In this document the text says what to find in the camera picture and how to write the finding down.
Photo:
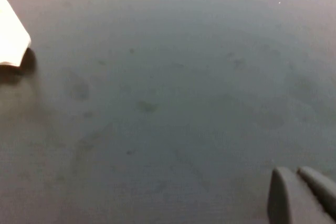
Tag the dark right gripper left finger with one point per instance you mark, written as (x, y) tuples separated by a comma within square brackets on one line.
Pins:
[(283, 197)]

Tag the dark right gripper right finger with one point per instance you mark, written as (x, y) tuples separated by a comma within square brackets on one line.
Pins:
[(321, 187)]

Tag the cream canvas pencil case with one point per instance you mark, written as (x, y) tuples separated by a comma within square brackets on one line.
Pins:
[(11, 35)]

